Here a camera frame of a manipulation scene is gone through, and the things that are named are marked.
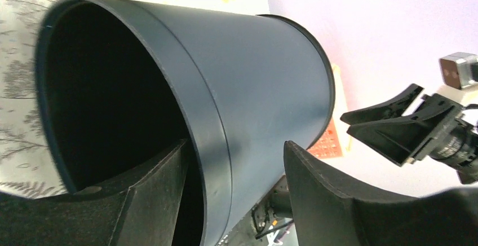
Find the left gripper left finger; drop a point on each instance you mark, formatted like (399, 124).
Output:
(137, 207)

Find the pink plastic basket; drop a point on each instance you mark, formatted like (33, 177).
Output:
(328, 146)

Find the floral table mat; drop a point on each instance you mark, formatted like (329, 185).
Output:
(27, 169)

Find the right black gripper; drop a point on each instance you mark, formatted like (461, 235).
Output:
(435, 129)

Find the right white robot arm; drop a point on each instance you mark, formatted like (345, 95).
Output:
(459, 73)

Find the dark blue round bin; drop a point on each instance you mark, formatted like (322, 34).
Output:
(119, 80)

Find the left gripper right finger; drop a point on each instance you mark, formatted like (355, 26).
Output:
(331, 207)

